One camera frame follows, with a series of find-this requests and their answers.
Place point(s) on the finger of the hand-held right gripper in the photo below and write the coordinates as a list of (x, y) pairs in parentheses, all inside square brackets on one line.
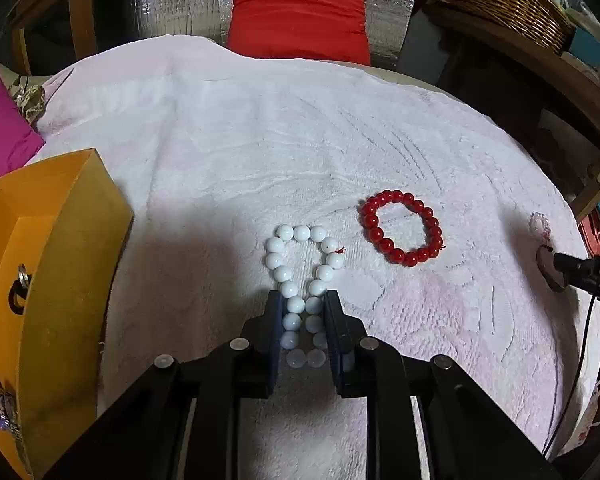
[(580, 270)]

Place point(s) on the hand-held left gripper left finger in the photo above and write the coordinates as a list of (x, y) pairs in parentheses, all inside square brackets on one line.
[(275, 330)]

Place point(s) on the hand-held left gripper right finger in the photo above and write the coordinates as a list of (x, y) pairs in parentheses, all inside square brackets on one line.
[(332, 340)]

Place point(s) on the orange cardboard box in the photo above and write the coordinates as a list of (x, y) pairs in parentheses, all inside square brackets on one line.
[(65, 260)]

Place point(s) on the pale pink fleece blanket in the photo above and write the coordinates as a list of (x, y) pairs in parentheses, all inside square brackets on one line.
[(230, 135)]

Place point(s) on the wooden side table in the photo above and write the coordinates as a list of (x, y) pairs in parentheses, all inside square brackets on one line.
[(545, 65)]

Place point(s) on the teal cardboard box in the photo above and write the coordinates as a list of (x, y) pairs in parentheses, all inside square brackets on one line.
[(595, 52)]

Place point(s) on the grey board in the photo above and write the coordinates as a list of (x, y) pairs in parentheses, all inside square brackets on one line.
[(420, 45)]

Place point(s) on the wicker basket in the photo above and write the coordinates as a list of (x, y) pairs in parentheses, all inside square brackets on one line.
[(510, 0)]

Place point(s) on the small red pillow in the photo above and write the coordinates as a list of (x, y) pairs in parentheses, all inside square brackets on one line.
[(300, 15)]

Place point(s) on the magenta pillow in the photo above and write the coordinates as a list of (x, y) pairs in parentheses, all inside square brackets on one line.
[(5, 130)]

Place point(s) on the patterned beige cloth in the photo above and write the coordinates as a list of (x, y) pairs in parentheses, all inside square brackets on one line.
[(30, 100)]

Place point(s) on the silver foil insulation panel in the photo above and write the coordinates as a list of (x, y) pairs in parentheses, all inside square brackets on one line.
[(180, 0)]

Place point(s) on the wooden stand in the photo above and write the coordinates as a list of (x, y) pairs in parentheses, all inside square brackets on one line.
[(80, 15)]

